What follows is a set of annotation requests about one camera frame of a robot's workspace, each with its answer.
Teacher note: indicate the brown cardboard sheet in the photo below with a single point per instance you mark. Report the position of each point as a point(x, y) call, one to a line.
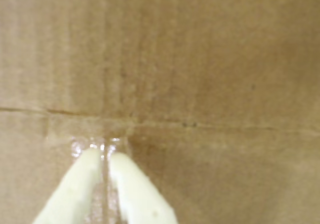
point(200, 59)

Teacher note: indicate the clear glossy tape strip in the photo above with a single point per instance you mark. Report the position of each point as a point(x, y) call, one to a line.
point(77, 148)

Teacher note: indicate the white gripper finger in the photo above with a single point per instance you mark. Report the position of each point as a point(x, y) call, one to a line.
point(75, 189)
point(140, 196)

